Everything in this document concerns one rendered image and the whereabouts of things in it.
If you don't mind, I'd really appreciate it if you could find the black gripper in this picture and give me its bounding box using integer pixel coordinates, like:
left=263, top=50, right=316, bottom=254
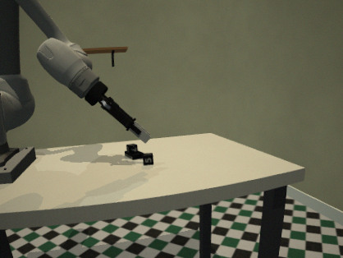
left=85, top=81, right=151, bottom=144

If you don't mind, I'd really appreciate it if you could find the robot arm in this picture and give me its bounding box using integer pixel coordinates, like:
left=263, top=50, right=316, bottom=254
left=0, top=0, right=99, bottom=167

